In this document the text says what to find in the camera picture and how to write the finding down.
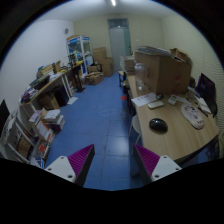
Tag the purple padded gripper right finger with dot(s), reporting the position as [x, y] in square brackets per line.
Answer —
[153, 167]

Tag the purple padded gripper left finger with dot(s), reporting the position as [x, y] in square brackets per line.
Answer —
[75, 167]

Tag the black computer mouse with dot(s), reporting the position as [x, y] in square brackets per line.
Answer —
[159, 125]

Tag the white chair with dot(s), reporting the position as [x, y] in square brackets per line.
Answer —
[135, 125]

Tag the white remote control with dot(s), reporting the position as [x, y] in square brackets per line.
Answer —
[155, 104]

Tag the white paper sheet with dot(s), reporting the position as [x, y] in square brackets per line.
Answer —
[144, 99]

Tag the small white calculator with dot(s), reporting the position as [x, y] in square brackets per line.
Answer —
[172, 100]

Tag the wooden shelf desk left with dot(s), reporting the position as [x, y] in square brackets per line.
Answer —
[30, 107]

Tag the open cardboard box on floor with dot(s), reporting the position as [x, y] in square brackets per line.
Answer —
[94, 78]

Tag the black laptop screen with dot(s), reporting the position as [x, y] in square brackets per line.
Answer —
[207, 90]

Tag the large cardboard box on desk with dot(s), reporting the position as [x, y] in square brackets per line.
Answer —
[165, 73]

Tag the clear plastic jar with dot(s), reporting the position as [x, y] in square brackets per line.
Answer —
[140, 72]

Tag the stacked cardboard boxes by door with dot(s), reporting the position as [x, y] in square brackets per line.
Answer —
[107, 64]

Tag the blue white display cabinet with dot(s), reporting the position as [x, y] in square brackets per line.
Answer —
[80, 47]

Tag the grey door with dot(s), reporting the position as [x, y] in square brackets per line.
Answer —
[120, 40]

